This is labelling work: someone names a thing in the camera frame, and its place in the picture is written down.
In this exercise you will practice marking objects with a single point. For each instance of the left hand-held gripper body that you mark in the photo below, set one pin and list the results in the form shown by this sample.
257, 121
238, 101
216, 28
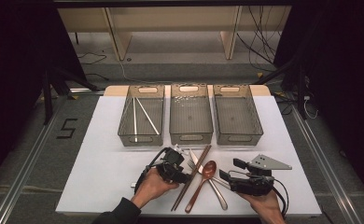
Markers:
170, 165

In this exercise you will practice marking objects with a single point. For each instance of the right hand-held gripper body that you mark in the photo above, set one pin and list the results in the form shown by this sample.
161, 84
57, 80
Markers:
254, 183

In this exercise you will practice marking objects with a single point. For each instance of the metal fork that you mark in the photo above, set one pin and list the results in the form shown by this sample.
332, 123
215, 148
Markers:
192, 165

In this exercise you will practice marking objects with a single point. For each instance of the brown wooden chopstick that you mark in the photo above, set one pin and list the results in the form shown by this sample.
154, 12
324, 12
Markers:
179, 196
184, 196

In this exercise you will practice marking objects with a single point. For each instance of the brown wooden spoon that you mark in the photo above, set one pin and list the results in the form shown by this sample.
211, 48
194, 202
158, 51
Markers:
209, 169

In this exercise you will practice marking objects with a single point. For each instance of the metal table knife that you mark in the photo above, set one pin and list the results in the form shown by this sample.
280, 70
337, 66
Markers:
220, 199

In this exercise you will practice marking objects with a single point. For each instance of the smoky clear plastic bin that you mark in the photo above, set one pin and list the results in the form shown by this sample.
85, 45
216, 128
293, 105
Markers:
237, 121
191, 121
141, 124

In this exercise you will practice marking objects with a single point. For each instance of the white chopstick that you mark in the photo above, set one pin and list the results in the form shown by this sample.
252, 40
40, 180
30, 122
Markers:
135, 121
147, 115

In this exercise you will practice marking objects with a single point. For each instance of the person's right hand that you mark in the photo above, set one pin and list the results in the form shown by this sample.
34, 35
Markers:
268, 207

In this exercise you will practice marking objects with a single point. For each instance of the person's left hand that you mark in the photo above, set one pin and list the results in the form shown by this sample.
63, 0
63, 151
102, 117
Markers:
150, 188

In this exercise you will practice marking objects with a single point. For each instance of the black metal stand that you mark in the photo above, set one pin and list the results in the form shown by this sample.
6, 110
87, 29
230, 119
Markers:
48, 99
300, 93

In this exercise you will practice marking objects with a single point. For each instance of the black curtain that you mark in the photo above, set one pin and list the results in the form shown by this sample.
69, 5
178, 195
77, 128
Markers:
342, 77
15, 77

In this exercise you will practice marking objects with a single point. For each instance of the beige wooden desk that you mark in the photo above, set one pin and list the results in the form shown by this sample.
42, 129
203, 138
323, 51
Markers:
177, 18

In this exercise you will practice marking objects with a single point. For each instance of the aluminium floor rail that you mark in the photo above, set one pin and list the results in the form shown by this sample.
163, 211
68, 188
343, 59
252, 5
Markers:
24, 174
323, 161

